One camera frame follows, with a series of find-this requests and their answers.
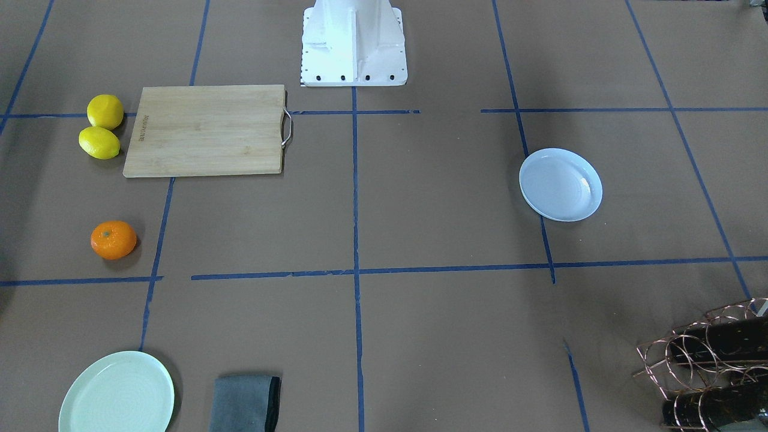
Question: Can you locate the light blue plate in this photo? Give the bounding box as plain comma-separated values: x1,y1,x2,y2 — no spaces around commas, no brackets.
518,148,604,223

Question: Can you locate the pale green plate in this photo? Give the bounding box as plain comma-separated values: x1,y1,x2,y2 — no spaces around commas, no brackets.
58,350,175,431

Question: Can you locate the bamboo cutting board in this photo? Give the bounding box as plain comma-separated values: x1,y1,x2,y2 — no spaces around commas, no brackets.
123,85,293,178

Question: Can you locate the grey folded cloth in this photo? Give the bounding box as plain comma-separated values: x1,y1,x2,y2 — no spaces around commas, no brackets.
208,374,282,431

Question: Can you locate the orange mandarin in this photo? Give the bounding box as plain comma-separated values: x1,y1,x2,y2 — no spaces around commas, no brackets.
90,220,138,260

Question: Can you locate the lower yellow lemon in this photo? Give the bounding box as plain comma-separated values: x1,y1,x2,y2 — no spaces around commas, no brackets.
79,126,121,160

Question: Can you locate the yellow lemon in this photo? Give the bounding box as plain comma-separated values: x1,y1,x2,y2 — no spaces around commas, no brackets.
79,126,121,160
86,95,124,130

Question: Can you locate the upper yellow lemon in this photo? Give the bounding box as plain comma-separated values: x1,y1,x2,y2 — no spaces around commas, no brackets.
86,95,124,130

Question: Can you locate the upper dark wine bottle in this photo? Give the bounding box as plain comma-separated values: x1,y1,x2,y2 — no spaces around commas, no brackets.
669,317,767,367

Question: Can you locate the dark wine bottle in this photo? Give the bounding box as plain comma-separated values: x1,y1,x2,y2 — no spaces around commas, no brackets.
662,381,767,431
669,317,767,367

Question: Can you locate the lower dark wine bottle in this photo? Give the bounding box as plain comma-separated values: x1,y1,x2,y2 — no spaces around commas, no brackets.
662,381,767,431

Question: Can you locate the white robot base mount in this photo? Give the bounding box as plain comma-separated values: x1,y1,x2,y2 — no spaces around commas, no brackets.
300,1,409,87

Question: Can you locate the copper wire bottle rack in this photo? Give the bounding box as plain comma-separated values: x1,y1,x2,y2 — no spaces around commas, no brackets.
636,298,767,431

